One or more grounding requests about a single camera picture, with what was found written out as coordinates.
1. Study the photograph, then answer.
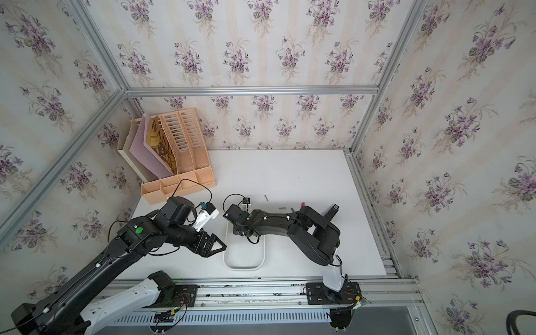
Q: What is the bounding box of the peach plastic desk organizer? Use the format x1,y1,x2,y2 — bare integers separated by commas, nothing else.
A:
141,108,216,205

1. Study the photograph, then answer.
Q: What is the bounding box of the purple folder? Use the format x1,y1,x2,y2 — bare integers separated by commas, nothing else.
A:
129,114,173,180

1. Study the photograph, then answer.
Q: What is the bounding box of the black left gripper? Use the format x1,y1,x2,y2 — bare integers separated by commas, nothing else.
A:
165,225,229,257

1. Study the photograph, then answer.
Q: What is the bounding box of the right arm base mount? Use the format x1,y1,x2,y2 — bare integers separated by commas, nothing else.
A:
304,258,369,332

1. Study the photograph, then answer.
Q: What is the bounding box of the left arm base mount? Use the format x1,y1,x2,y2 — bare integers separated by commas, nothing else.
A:
80,271,197,334

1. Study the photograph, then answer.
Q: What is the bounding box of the white ribbed cable duct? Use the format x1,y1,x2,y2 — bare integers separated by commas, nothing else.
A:
111,308,332,327

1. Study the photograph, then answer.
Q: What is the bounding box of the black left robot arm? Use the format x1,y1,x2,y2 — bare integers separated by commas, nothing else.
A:
11,197,221,334

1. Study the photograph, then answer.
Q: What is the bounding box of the black rectangular object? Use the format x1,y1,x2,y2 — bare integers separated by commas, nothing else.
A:
324,205,339,221

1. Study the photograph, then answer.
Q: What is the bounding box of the patterned brown book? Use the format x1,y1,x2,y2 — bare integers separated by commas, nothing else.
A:
147,117,177,174

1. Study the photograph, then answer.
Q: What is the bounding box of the aluminium front rail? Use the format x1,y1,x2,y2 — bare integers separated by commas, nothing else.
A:
75,278,436,335

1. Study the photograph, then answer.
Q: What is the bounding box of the beige folder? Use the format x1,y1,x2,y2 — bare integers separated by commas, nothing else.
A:
117,120,156,183

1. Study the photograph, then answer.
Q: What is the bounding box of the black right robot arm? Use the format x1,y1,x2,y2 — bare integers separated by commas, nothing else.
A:
223,205,341,266

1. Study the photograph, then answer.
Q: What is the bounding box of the white plastic storage box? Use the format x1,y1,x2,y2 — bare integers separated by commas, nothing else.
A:
223,223,265,272

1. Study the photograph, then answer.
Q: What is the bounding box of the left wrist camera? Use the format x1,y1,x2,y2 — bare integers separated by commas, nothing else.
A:
193,202,219,232

